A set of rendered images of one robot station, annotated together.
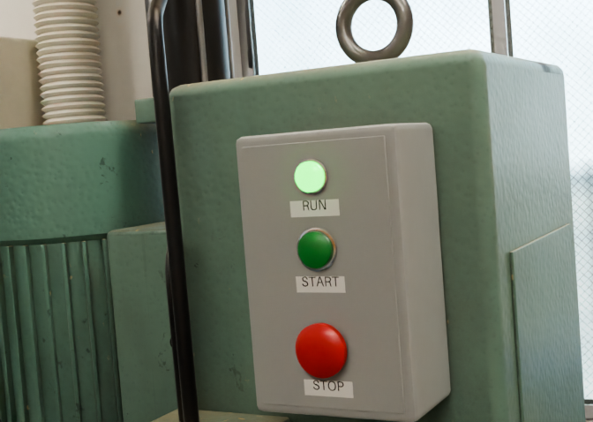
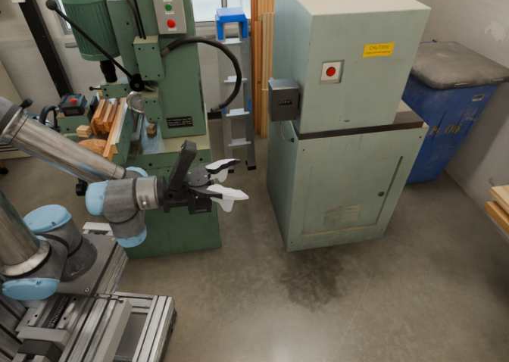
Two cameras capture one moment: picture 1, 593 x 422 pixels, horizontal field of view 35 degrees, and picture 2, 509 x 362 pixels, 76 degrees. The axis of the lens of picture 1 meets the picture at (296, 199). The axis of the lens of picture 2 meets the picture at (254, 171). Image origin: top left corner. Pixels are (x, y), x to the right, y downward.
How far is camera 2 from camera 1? 0.90 m
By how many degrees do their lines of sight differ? 51
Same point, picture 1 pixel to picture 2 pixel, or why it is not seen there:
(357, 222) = (175, 2)
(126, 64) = not seen: outside the picture
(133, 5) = not seen: outside the picture
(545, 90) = not seen: outside the picture
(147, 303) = (119, 16)
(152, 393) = (123, 34)
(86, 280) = (101, 11)
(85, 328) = (102, 22)
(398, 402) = (183, 29)
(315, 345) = (170, 23)
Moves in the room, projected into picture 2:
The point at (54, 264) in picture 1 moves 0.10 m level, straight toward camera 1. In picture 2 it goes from (93, 8) to (108, 13)
